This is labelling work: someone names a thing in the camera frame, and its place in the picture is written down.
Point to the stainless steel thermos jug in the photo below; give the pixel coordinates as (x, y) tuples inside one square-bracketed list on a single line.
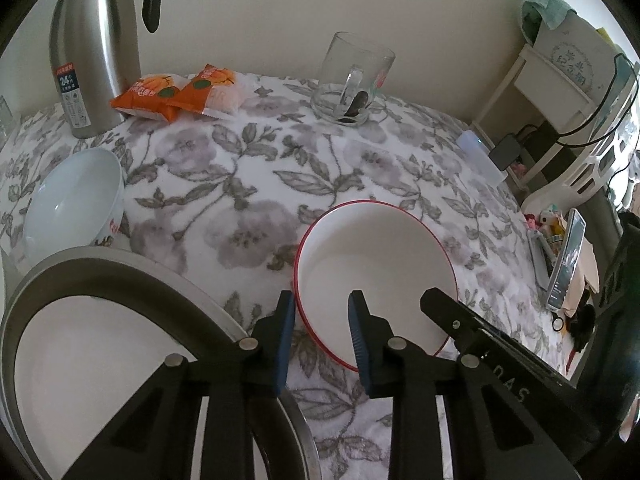
[(94, 57)]

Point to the white shelf unit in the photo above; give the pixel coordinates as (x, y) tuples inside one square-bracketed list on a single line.
[(548, 113)]

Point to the orange snack packet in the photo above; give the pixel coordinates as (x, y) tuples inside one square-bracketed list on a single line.
[(150, 97), (212, 90)]

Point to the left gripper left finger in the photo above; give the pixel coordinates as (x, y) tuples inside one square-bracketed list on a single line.
[(153, 435)]

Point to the left orange snack packet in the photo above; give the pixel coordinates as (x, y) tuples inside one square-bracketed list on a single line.
[(150, 97)]

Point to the pale blue ceramic bowl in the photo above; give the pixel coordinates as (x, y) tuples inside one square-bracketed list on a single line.
[(80, 203)]

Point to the black power adapter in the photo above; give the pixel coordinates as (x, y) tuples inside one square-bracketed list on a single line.
[(505, 152)]

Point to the floral grey tablecloth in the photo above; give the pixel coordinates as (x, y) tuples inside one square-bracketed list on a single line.
[(224, 201)]

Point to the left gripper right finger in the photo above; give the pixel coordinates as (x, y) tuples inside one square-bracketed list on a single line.
[(440, 404)]

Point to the right orange snack packet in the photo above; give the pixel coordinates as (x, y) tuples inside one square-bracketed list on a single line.
[(212, 90)]

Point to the white plastic chair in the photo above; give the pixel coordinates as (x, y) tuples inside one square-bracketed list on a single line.
[(598, 146)]

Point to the red rim strawberry bowl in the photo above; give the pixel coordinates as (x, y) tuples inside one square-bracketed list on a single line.
[(386, 253)]

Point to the glass mug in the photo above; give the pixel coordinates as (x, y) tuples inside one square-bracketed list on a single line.
[(352, 64)]

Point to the dark hair clip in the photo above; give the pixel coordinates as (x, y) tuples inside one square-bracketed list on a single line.
[(356, 108)]

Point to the white power strip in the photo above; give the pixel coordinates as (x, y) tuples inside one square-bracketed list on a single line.
[(477, 155)]

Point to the large steel basin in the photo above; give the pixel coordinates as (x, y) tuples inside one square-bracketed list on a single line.
[(280, 435)]

